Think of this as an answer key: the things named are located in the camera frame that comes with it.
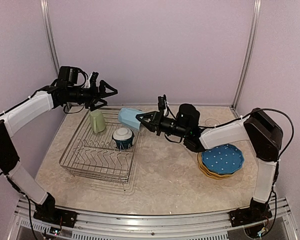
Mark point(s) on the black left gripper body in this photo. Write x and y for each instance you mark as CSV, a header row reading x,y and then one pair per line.
x,y
89,97

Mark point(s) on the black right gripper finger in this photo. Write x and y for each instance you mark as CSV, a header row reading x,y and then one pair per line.
x,y
146,116
146,125

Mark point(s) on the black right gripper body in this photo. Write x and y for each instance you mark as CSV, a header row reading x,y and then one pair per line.
x,y
161,124

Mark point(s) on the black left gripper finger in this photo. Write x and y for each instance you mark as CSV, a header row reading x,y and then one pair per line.
x,y
106,90
97,104

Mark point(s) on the light green mug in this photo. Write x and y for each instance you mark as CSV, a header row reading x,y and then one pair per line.
x,y
97,121

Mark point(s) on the light blue faceted cup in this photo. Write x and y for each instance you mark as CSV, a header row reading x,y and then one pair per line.
x,y
127,117

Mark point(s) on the teal and white bowl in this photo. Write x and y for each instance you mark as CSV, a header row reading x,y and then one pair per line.
x,y
123,138

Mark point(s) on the clear glass cup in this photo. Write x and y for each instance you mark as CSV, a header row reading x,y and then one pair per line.
x,y
211,122

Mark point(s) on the blue plate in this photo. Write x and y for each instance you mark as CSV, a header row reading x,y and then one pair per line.
x,y
223,159

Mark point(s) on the yellow polka dot plate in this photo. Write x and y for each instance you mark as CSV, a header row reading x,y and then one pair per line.
x,y
216,176

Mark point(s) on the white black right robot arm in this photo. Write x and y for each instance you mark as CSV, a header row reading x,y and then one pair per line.
x,y
264,134

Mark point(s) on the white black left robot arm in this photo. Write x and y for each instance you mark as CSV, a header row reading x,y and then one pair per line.
x,y
72,86

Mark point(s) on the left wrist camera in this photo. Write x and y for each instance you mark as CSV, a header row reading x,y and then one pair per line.
x,y
92,80

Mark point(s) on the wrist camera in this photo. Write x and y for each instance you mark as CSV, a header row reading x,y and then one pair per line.
x,y
92,80
163,105

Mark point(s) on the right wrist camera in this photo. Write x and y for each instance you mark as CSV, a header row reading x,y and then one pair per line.
x,y
163,105

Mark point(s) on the steel wire dish rack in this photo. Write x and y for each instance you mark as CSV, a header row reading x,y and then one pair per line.
x,y
96,155

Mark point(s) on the left aluminium frame post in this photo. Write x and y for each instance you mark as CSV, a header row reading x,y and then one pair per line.
x,y
49,34

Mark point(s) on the aluminium frame post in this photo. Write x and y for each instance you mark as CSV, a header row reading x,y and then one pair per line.
x,y
49,34
248,52

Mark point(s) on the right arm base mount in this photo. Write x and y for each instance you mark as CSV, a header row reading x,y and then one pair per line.
x,y
246,216

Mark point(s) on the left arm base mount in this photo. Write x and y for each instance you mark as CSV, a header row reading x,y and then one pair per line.
x,y
60,217

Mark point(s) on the front aluminium rail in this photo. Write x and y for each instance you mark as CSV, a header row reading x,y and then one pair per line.
x,y
93,225

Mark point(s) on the right aluminium frame post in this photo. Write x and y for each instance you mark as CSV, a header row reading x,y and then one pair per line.
x,y
248,52

